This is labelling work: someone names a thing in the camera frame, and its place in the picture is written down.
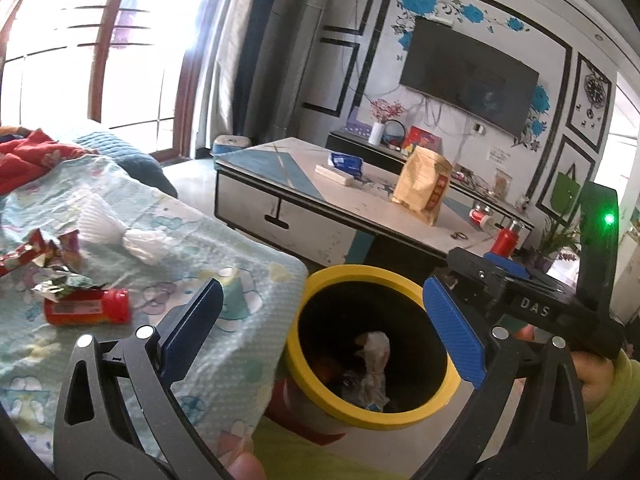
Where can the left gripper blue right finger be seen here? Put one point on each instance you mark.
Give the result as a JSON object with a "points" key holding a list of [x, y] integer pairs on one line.
{"points": [[525, 418]]}

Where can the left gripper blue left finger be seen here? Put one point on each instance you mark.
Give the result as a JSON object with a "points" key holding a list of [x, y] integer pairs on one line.
{"points": [[94, 437]]}

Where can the foil wrappers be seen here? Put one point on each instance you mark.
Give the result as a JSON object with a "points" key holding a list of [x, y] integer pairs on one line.
{"points": [[58, 283]]}

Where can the red candy wrapper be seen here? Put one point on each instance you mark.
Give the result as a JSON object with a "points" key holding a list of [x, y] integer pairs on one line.
{"points": [[62, 251]]}

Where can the white shuttlecock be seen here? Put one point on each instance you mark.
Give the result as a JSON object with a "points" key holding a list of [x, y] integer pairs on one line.
{"points": [[98, 223]]}

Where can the white plastic bag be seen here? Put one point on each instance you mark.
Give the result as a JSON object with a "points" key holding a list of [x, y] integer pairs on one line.
{"points": [[367, 389]]}

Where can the yellow rimmed trash bin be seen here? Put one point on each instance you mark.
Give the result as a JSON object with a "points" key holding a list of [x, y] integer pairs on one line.
{"points": [[341, 303]]}

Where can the right hand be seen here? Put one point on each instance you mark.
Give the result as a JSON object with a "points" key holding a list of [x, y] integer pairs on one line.
{"points": [[596, 375]]}

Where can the left hand thumb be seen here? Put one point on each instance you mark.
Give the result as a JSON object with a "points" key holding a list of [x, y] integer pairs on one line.
{"points": [[247, 467]]}

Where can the green potted plant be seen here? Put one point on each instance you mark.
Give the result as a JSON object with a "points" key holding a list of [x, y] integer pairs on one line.
{"points": [[557, 242]]}

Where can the red thermos bottle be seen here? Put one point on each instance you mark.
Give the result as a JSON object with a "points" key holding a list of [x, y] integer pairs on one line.
{"points": [[506, 240]]}

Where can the red white can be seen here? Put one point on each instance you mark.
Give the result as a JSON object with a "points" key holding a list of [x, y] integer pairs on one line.
{"points": [[478, 213]]}

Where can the light blue cartoon blanket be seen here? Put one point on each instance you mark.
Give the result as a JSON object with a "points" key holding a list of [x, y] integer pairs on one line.
{"points": [[229, 383]]}

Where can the gold snack bag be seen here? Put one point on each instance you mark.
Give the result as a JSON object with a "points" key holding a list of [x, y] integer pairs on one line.
{"points": [[423, 183]]}

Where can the red picture card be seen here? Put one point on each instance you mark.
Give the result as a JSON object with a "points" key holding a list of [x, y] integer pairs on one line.
{"points": [[421, 138]]}

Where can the white blue coffee table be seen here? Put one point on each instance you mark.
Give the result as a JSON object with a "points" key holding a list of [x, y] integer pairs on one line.
{"points": [[276, 193]]}

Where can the red patterned blanket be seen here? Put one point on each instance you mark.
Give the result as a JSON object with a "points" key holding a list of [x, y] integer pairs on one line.
{"points": [[27, 158]]}

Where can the blue tissue pack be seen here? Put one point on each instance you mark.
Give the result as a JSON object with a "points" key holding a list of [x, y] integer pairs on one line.
{"points": [[349, 164]]}

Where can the white vase red flowers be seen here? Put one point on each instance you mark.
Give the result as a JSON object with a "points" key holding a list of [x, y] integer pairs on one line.
{"points": [[382, 112]]}

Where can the blue white bucket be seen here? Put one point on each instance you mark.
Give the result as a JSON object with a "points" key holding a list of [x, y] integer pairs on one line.
{"points": [[228, 143]]}

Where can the brown framed balcony door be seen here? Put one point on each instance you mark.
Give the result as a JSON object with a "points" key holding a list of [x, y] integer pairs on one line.
{"points": [[123, 64]]}

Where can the grey standing air conditioner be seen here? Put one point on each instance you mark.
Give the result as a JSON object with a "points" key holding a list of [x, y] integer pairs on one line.
{"points": [[282, 70]]}

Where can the black wall television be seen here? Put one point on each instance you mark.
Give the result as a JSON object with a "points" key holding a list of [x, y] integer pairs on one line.
{"points": [[470, 75]]}

